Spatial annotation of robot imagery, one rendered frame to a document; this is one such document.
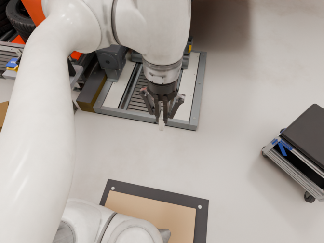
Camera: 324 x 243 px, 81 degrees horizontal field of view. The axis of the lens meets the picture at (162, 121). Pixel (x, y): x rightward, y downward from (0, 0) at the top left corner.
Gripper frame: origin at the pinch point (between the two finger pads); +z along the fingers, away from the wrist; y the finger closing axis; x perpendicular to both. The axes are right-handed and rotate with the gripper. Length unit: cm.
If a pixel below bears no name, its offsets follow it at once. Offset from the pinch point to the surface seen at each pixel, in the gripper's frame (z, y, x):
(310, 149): 37, 72, 27
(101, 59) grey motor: 34, -61, 65
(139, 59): 54, -45, 96
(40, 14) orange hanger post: -3, -77, 47
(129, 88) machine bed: 60, -44, 66
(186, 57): 50, -5, 103
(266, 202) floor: 72, 65, 7
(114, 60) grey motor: 34, -52, 65
